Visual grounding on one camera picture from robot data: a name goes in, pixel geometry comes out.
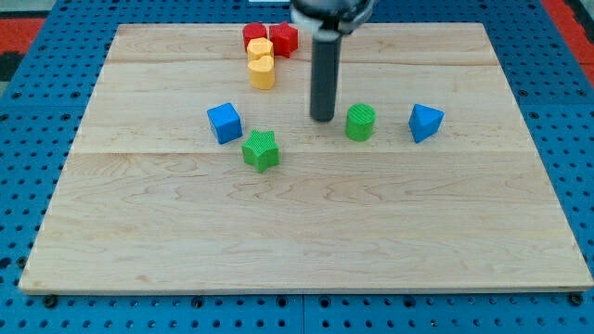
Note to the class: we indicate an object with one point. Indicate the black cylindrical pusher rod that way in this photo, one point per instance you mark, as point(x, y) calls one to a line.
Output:
point(325, 64)

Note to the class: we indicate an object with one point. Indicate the black and white wrist mount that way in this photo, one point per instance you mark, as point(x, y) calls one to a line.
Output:
point(340, 16)

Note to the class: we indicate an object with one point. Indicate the red star block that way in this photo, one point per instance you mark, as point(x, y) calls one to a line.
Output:
point(285, 39)

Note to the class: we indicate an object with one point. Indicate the green star block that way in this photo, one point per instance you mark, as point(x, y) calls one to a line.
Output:
point(260, 150)

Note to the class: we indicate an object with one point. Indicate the yellow hexagon block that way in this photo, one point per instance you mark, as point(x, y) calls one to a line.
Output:
point(258, 48)

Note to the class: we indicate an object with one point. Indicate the yellow heart block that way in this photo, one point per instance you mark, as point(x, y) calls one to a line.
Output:
point(262, 72)

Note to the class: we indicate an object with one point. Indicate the red cylinder block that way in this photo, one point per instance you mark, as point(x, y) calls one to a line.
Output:
point(253, 30)

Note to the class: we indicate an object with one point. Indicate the green cylinder block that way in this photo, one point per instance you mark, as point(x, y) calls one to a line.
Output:
point(360, 122)

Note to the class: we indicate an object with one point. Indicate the blue triangular prism block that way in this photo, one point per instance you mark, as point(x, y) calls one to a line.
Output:
point(424, 122)

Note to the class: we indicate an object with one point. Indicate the blue cube block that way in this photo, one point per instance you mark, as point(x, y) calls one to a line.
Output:
point(225, 123)

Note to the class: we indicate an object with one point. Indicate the light wooden board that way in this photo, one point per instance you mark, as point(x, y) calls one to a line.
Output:
point(149, 203)

